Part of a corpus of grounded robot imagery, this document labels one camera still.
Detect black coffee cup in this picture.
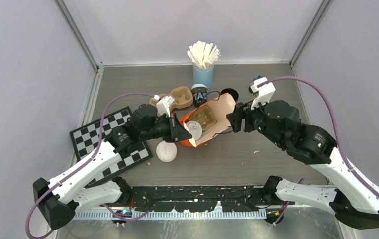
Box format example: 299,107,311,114
191,84,208,108
220,88,239,102

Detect brown cardboard cup carrier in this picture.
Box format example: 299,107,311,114
149,86,193,113

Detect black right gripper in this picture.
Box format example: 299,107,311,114
226,92,284,147

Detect blue red toy blocks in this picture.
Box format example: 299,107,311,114
253,75,264,81

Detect blue cylindrical holder cup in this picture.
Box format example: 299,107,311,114
193,64,214,88

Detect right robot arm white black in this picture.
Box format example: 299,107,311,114
226,100,379,230

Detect single brown cup carrier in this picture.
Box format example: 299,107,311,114
187,105,217,132

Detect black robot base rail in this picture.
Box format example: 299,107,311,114
110,184,295,214

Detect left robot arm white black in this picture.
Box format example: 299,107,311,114
32,104,192,230

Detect black white checkerboard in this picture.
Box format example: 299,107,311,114
69,106,153,189

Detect white plastic cup lid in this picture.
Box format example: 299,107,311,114
186,120,202,140

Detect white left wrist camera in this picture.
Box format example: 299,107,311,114
154,95,175,117

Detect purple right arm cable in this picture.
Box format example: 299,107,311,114
257,76,379,221

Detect orange paper takeout bag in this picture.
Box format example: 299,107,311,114
179,93,236,147

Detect stack of white lids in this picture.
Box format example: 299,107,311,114
156,141,177,162

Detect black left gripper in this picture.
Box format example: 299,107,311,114
141,112,192,143

